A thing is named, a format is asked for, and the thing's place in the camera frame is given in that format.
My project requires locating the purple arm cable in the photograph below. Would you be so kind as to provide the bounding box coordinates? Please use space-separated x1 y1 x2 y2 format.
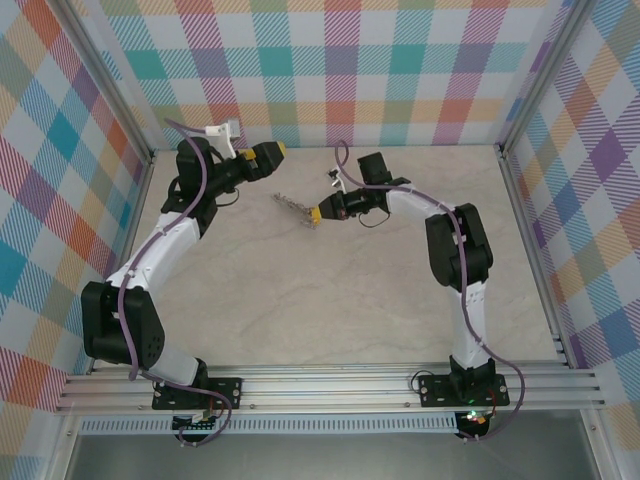
117 117 236 447
333 139 526 444

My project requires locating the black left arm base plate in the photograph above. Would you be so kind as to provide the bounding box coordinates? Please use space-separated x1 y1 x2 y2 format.
152 377 245 412

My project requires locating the slotted white cable duct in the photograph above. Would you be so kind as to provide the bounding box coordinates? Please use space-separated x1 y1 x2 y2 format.
78 412 459 435

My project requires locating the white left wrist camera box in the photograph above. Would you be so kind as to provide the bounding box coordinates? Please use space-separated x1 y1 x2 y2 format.
203 118 241 157

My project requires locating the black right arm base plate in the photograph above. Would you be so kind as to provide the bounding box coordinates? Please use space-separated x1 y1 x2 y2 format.
417 372 511 409

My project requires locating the aluminium side rail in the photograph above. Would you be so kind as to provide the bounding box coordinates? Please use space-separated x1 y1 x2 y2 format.
85 149 157 376
498 144 575 370

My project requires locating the aluminium frame post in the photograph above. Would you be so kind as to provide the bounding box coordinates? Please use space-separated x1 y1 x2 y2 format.
52 0 157 166
498 0 600 157

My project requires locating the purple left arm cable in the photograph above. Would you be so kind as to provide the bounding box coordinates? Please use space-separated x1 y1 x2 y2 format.
117 117 236 447

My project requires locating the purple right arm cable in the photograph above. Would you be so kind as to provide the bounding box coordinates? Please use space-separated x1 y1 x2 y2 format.
333 139 526 444

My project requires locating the grey metal panel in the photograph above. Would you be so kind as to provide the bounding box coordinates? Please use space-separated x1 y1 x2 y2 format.
64 432 601 480

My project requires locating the aluminium mounting rail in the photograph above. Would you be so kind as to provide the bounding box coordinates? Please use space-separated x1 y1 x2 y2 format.
55 363 607 414

